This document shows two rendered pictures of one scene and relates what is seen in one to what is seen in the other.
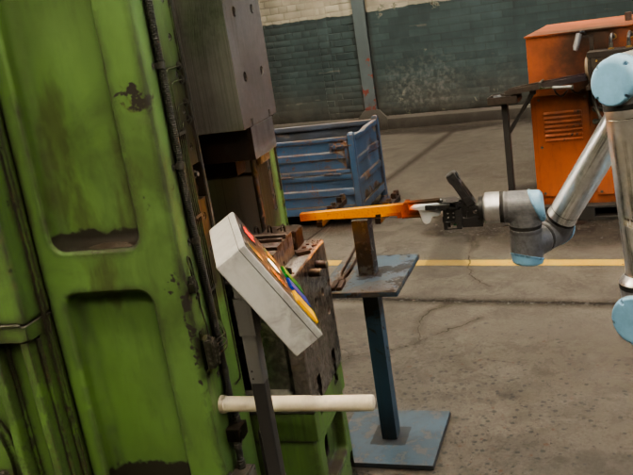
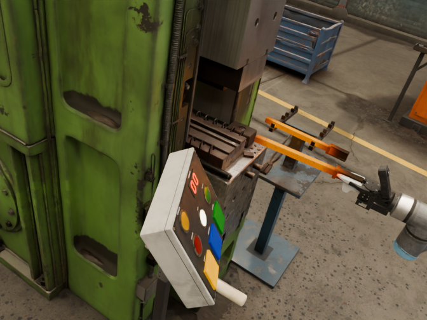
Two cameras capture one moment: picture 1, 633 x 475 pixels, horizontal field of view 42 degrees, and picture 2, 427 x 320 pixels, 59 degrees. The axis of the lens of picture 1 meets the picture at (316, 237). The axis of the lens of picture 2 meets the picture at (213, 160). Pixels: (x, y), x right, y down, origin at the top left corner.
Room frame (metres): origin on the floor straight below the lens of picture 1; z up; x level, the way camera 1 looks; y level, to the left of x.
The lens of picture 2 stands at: (1.14, 0.02, 1.81)
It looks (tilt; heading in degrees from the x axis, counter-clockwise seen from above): 35 degrees down; 7
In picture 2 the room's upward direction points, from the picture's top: 11 degrees clockwise
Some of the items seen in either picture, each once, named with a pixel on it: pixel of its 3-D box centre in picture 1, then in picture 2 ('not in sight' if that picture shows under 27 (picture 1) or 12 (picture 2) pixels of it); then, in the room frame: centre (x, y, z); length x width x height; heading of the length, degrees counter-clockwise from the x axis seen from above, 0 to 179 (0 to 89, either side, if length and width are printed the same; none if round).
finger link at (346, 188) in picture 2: (425, 214); (347, 185); (2.30, -0.32, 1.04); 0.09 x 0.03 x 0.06; 75
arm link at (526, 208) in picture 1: (522, 206); (425, 219); (2.24, -0.59, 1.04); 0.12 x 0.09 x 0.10; 73
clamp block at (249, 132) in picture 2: (283, 237); (240, 134); (2.62, 0.11, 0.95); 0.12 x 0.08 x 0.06; 73
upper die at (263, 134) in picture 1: (200, 143); (204, 54); (2.49, 0.31, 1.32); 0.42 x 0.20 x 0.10; 73
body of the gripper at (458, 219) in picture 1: (462, 211); (376, 197); (2.29, -0.43, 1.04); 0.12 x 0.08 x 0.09; 73
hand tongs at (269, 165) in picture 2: (350, 261); (282, 148); (3.01, -0.12, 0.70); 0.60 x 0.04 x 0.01; 164
